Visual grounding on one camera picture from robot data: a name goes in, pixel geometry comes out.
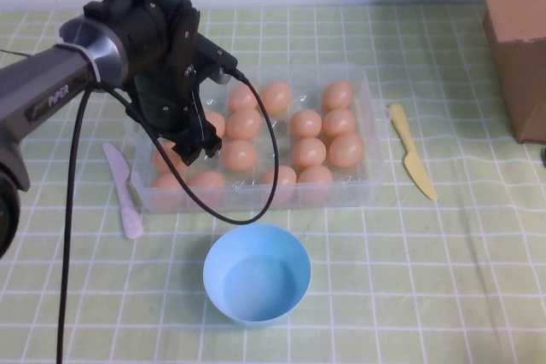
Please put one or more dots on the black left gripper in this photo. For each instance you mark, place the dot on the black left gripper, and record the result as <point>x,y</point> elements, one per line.
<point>160,99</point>

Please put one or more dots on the brown egg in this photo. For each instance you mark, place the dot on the brown egg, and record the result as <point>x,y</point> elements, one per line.
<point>216,123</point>
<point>241,99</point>
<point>207,185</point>
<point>286,178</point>
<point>309,152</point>
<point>243,124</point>
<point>158,162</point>
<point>166,191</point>
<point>306,123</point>
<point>339,123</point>
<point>315,180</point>
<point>346,150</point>
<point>337,95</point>
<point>239,155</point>
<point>277,98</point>

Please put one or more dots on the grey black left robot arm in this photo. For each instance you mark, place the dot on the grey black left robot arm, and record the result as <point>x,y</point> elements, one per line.
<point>42,78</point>

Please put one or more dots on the clear plastic egg box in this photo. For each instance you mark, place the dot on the clear plastic egg box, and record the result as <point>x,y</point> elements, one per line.
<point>315,76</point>

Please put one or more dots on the brown cardboard box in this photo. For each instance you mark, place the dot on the brown cardboard box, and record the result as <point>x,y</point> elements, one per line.
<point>520,61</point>

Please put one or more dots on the pink plastic knife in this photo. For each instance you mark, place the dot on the pink plastic knife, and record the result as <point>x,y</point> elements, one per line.
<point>123,193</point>

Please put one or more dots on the light blue plastic bowl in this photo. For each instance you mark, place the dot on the light blue plastic bowl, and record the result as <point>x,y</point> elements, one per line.
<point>256,287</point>

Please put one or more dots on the yellow plastic knife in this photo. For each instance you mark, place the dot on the yellow plastic knife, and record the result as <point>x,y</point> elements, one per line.
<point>405,138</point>

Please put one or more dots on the green checked tablecloth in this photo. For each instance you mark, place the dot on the green checked tablecloth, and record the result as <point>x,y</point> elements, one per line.
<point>426,274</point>

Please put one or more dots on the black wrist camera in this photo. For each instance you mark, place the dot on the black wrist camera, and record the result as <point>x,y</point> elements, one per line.
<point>217,57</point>

